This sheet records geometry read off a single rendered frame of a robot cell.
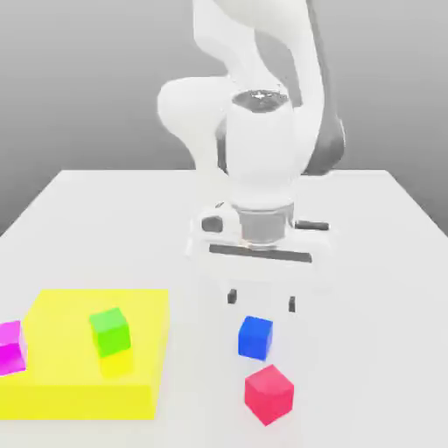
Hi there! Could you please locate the small magenta cube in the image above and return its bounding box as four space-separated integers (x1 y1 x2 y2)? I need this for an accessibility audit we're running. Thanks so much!
0 319 29 378

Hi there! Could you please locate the small red cube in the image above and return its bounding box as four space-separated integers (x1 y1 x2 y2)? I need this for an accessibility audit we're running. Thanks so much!
243 363 296 428

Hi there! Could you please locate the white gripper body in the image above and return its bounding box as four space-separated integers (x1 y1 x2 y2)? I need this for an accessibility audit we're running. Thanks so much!
184 234 333 292

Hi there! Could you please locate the small blue cube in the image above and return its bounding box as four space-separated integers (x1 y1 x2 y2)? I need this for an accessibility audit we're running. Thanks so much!
237 315 275 362

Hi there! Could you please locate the small green cube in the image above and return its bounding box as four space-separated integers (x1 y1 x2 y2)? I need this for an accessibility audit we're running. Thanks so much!
88 306 132 359

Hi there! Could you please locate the large yellow box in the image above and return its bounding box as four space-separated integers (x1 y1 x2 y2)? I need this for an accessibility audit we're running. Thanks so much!
0 288 172 421

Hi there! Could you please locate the small yellow cube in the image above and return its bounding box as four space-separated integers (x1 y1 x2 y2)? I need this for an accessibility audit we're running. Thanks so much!
99 348 135 380

